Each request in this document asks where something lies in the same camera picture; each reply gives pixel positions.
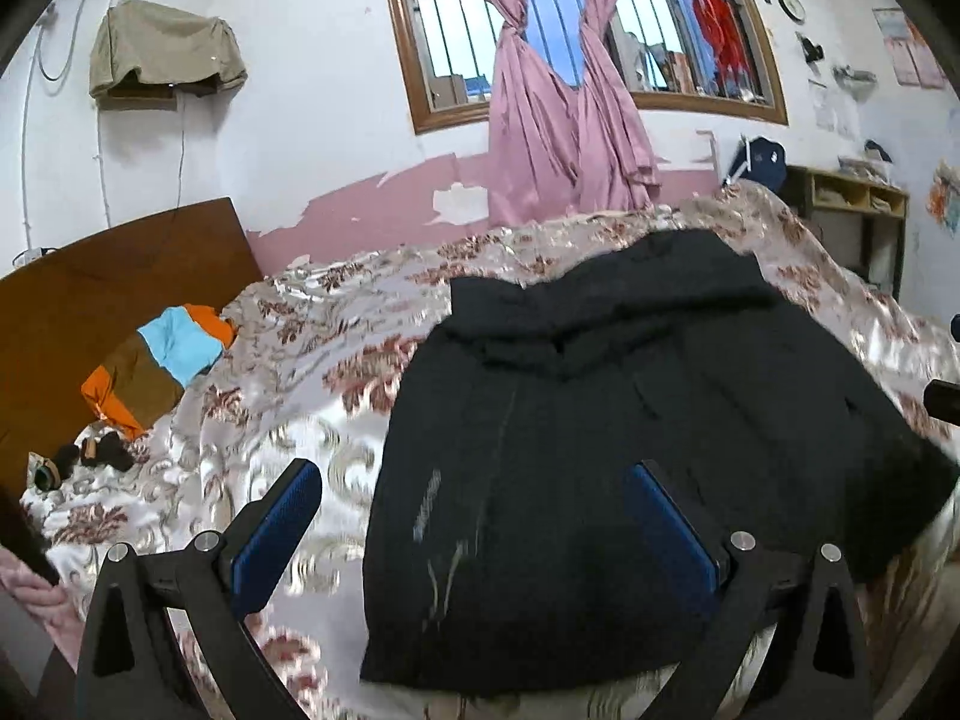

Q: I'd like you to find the white wall cable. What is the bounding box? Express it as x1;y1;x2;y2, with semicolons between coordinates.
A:
19;0;113;233

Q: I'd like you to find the orange wall decoration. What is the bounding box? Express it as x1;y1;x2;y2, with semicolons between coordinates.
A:
926;159;960;237

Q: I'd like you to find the dark cloth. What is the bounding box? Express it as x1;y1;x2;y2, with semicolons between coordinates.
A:
0;484;61;586

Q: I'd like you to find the pink curtain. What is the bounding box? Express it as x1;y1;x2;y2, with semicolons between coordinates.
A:
551;0;662;212
448;0;582;230

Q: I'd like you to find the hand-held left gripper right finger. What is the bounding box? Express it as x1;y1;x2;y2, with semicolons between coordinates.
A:
628;461;875;720

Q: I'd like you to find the white wall paper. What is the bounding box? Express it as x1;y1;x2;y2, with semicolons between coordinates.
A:
808;79;860;137

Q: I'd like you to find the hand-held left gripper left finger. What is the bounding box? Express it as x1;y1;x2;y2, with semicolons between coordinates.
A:
75;457;323;720

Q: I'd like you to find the red hanging garment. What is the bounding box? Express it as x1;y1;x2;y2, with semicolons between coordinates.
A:
691;0;747;91

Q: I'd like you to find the black padded jacket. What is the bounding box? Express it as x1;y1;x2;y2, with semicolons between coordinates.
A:
360;229;960;695

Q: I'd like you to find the cloth-covered wall unit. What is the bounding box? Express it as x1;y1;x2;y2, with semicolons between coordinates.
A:
88;0;248;100

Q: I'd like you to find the wooden framed barred window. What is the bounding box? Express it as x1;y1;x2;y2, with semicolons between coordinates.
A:
375;0;790;136

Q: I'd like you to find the dark blue backpack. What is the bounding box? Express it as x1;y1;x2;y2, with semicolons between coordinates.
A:
721;136;787;192

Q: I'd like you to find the black power cable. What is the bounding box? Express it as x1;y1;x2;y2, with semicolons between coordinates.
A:
169;90;188;211

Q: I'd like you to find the black socks pair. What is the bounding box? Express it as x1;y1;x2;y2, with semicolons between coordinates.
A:
75;431;136;470

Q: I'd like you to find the orange blue brown pillow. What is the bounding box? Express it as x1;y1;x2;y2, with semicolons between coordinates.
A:
81;304;237;440

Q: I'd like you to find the wall air conditioner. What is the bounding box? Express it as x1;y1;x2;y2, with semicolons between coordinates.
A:
96;79;226;112

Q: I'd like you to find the wooden shelf desk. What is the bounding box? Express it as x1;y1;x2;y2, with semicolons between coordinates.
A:
784;165;910;301

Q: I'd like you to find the floral satin blanket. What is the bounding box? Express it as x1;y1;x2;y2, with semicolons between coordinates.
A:
19;180;960;720

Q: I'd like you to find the wall calendar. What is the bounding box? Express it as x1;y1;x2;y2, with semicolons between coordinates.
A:
872;7;947;89

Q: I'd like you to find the wooden bed headboard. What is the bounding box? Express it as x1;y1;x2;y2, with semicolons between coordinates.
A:
0;197;263;511

